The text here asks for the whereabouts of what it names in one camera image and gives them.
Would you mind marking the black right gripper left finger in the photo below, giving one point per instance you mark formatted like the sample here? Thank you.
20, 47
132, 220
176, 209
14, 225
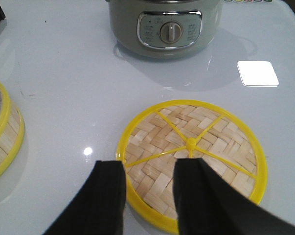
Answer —
98, 207

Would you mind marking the right bamboo steamer tier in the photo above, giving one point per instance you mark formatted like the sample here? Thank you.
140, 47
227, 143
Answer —
11, 130

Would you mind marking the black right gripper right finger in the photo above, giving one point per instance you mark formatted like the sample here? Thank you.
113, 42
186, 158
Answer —
207, 205

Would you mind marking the green electric cooker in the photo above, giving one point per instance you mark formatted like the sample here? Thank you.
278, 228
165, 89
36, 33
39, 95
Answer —
165, 28

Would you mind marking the bamboo steamer lid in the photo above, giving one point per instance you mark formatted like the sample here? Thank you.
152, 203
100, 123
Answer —
166, 132

